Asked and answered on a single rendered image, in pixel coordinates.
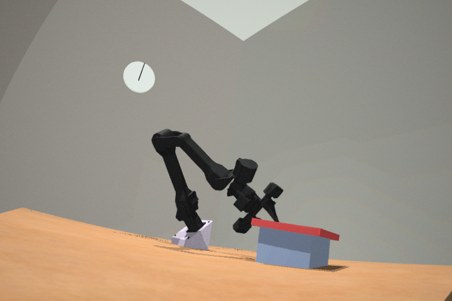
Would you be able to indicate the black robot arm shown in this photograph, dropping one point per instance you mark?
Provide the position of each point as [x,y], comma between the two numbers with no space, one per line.
[218,177]

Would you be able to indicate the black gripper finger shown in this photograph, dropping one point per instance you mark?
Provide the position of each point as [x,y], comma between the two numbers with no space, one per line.
[269,206]
[250,219]

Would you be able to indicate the red rectangular lid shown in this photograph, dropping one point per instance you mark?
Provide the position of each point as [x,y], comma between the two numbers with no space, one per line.
[295,228]

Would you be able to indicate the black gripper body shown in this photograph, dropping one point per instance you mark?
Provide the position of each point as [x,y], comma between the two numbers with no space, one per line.
[272,190]

